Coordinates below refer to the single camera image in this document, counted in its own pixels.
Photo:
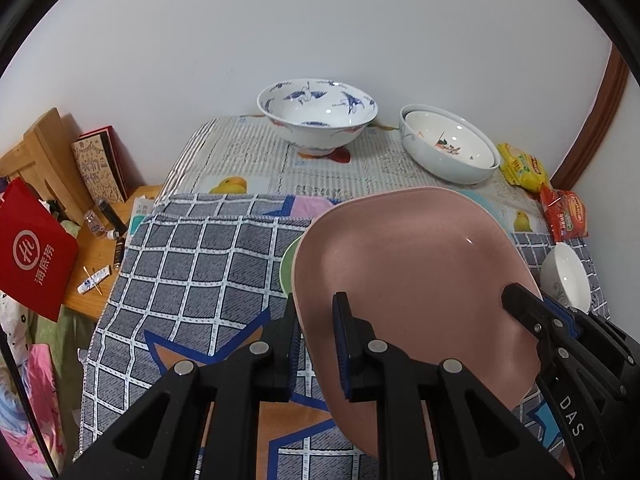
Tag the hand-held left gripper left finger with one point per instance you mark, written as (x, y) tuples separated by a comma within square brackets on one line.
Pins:
[(296, 342)]

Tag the black bottle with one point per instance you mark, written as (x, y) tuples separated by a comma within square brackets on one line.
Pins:
[(111, 216)]

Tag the small glass vial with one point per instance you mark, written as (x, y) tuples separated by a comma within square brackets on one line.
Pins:
[(94, 222)]

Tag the pink plate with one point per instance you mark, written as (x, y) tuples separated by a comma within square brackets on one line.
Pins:
[(415, 260)]

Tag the blue patterned white bowl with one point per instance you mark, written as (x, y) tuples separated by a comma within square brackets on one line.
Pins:
[(310, 105)]

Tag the wooden side table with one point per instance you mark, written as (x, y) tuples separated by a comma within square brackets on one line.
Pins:
[(95, 255)]

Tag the grey checked cloth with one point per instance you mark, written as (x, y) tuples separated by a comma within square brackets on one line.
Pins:
[(200, 270)]

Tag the yellow chip packet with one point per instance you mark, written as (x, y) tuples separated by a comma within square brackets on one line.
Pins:
[(522, 165)]

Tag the white bowl with grey scrolls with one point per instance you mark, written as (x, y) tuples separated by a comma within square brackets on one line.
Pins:
[(442, 171)]

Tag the floral bedding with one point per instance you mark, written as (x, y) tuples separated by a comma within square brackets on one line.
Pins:
[(30, 385)]

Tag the white ointment tube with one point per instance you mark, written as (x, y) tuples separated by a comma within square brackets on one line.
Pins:
[(95, 279)]

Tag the brown wooden door frame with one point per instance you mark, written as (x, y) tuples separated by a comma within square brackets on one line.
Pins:
[(595, 125)]

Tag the white bowl with fruit print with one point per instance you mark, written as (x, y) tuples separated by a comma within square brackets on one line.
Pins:
[(440, 132)]

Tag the green plate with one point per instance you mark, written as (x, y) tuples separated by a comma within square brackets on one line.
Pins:
[(287, 265)]

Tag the wooden rack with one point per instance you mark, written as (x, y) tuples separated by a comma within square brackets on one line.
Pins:
[(45, 155)]

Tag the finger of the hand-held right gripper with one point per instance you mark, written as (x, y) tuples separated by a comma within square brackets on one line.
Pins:
[(562, 312), (525, 307)]

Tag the fruit print tablecloth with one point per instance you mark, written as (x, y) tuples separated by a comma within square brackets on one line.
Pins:
[(240, 160)]

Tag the red paper bag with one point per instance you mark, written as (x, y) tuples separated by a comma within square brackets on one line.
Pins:
[(35, 250)]

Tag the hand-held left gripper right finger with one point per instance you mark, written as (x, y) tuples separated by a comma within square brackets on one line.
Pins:
[(342, 345)]

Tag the dark slim tube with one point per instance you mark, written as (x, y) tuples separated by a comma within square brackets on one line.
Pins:
[(119, 252)]

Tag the plain white bowl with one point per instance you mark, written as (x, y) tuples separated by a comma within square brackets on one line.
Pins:
[(567, 270)]

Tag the red chip packet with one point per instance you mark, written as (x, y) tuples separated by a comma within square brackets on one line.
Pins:
[(565, 212)]

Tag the patterned notebook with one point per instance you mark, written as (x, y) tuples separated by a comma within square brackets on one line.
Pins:
[(100, 165)]

